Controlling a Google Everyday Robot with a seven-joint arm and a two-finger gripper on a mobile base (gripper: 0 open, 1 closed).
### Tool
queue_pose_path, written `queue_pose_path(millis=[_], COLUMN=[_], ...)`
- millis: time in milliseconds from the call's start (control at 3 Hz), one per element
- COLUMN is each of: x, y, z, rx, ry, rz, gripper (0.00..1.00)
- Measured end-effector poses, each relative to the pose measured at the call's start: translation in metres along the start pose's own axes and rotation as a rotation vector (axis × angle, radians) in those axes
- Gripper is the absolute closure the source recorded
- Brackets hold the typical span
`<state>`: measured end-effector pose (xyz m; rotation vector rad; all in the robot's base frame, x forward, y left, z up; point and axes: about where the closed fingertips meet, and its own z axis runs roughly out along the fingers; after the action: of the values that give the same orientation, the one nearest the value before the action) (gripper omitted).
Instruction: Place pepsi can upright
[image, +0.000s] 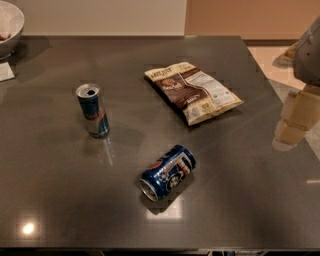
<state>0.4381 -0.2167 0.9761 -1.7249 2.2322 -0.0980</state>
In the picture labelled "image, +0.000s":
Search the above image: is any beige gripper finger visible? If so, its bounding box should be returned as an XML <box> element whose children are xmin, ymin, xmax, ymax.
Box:
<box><xmin>281</xmin><ymin>84</ymin><xmax>320</xmax><ymax>130</ymax></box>
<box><xmin>274</xmin><ymin>120</ymin><xmax>307</xmax><ymax>145</ymax></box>

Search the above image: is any brown white snack bag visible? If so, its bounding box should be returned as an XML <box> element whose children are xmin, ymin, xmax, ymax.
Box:
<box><xmin>145</xmin><ymin>62</ymin><xmax>243</xmax><ymax>126</ymax></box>

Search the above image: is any white paper napkin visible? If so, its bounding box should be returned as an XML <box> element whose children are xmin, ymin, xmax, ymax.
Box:
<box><xmin>0</xmin><ymin>62</ymin><xmax>15</xmax><ymax>81</ymax></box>

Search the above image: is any blue silver red bull can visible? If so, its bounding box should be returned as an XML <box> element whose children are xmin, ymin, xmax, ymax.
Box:
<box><xmin>76</xmin><ymin>83</ymin><xmax>110</xmax><ymax>138</ymax></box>

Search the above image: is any white bowl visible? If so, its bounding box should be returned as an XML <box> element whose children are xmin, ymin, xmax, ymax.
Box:
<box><xmin>0</xmin><ymin>0</ymin><xmax>25</xmax><ymax>59</ymax></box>

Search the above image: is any blue pepsi can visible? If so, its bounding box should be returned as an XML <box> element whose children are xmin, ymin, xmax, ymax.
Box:
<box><xmin>140</xmin><ymin>145</ymin><xmax>196</xmax><ymax>202</ymax></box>

